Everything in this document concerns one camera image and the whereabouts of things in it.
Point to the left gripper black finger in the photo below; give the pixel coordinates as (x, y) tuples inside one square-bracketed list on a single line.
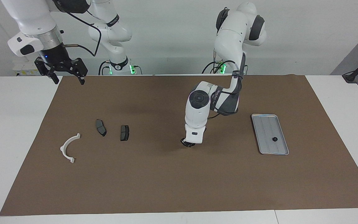
[(184, 142), (190, 145)]

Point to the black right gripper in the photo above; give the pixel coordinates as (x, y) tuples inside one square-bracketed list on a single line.
[(56, 59)]

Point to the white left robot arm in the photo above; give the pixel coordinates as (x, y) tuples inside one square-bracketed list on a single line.
[(228, 37)]

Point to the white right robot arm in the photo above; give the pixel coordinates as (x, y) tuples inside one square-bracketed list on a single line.
[(33, 18)]

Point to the silver metal tray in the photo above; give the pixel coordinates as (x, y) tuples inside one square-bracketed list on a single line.
[(266, 137)]

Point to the white power box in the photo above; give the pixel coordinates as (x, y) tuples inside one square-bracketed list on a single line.
[(23, 67)]

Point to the brown table mat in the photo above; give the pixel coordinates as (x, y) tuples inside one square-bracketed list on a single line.
[(166, 186)]

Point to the short dark brake pad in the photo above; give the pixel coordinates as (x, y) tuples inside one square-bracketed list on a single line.
[(124, 132)]

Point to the long dark brake pad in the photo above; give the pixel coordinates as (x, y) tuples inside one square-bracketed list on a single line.
[(101, 127)]

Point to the white semicircular bracket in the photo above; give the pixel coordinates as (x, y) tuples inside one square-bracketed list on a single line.
[(64, 145)]

